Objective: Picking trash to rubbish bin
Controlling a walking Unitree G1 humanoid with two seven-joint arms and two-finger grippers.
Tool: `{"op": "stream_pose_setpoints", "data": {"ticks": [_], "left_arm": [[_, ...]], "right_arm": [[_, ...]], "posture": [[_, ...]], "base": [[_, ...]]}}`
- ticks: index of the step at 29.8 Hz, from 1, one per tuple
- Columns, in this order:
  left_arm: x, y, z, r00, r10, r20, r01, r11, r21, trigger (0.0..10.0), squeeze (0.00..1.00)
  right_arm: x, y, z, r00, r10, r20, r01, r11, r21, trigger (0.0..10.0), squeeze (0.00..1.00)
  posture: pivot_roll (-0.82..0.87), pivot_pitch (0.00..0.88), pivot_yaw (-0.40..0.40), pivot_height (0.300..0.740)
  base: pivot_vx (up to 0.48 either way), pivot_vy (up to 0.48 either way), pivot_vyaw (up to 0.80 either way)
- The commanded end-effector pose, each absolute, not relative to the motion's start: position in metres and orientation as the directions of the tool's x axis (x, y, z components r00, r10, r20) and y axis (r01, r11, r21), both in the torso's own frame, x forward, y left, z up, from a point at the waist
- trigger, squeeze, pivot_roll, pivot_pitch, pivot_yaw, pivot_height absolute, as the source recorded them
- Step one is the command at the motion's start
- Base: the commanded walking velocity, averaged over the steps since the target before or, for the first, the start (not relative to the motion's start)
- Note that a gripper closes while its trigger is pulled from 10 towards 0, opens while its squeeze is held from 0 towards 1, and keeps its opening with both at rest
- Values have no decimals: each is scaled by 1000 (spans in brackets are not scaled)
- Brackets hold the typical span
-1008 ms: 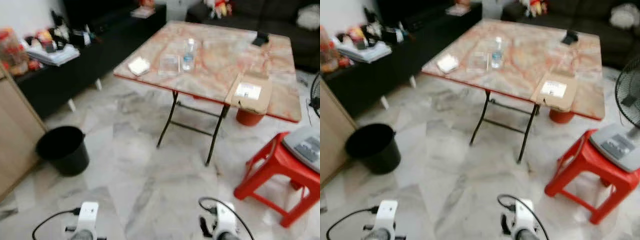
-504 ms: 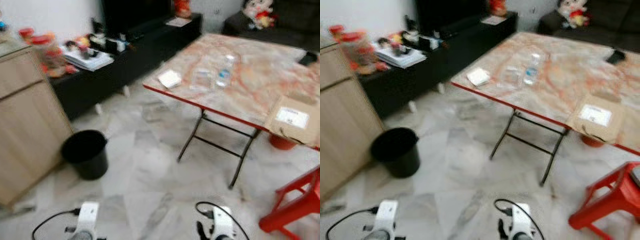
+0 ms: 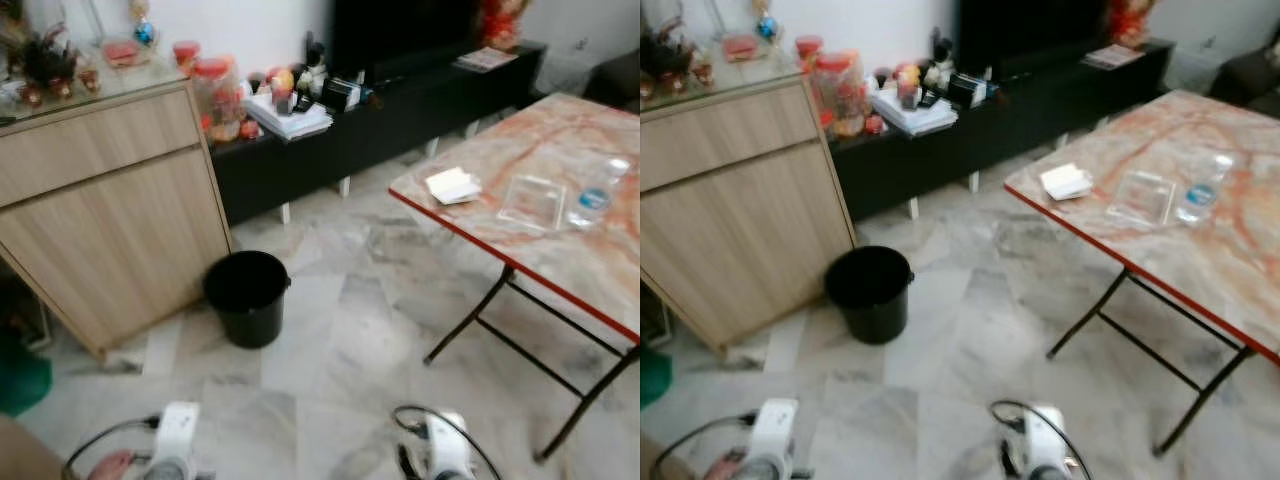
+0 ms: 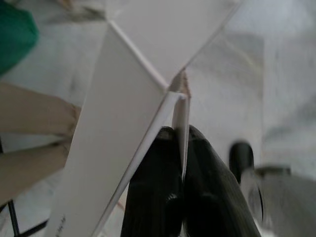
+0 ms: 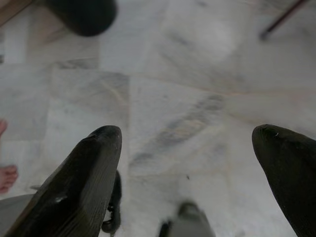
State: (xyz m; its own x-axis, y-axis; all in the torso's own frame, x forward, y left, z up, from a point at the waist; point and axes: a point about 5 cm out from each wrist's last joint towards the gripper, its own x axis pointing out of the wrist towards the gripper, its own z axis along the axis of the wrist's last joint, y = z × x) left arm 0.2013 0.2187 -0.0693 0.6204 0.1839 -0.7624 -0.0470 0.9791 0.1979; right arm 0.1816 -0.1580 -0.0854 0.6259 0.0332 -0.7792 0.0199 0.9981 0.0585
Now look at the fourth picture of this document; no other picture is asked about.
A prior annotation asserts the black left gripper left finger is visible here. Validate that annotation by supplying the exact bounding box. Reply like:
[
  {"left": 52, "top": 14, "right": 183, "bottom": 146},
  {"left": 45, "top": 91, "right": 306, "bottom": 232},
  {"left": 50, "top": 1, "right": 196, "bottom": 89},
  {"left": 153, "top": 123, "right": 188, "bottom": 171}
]
[{"left": 122, "top": 125, "right": 185, "bottom": 237}]

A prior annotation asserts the black metal stand leg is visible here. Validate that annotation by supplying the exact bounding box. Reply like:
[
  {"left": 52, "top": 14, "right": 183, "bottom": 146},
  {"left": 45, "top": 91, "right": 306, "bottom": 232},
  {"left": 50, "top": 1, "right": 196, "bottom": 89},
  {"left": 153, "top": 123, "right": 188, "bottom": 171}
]
[{"left": 0, "top": 199, "right": 47, "bottom": 235}]

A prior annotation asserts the white cardboard carton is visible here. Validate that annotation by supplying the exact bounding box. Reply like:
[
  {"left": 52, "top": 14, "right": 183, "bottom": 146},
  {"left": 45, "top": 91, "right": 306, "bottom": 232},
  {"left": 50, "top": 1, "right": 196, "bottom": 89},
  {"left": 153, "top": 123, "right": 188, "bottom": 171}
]
[{"left": 45, "top": 0, "right": 241, "bottom": 237}]

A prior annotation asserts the green rubbish bag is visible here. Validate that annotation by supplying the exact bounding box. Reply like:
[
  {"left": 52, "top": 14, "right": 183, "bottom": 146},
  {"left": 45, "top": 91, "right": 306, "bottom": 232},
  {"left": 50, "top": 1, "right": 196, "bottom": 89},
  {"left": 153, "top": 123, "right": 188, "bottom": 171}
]
[{"left": 0, "top": 2, "right": 40, "bottom": 76}]

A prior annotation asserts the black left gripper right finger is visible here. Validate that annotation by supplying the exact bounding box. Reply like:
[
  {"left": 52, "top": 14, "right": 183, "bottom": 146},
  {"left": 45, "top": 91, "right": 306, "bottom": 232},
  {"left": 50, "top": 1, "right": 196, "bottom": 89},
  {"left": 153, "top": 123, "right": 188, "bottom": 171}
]
[{"left": 182, "top": 124, "right": 263, "bottom": 237}]

